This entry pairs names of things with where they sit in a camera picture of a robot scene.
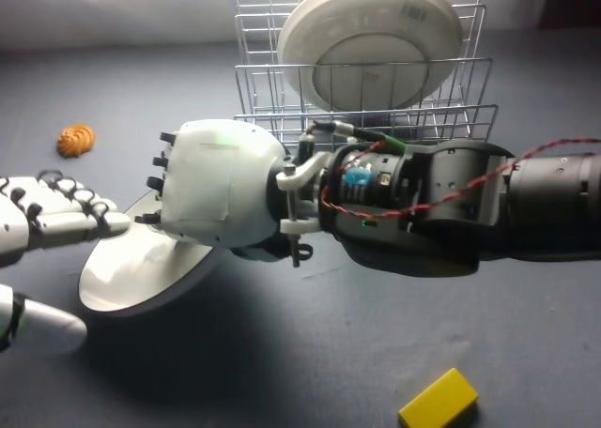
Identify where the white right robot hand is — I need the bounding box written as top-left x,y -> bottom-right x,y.
133,119 -> 314,265

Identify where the white plate with smudges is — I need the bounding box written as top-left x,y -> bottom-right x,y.
276,0 -> 464,112

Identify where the orange swirl cookie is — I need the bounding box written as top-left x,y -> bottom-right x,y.
56,123 -> 97,160

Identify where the yellow rectangular block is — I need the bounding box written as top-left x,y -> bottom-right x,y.
397,367 -> 480,428

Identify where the silver wire rack shelf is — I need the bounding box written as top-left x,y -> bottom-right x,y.
232,0 -> 500,152

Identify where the thick green cable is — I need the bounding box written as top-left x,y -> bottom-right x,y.
304,119 -> 408,156

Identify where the red black twisted wire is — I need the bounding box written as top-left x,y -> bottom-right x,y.
318,138 -> 601,222

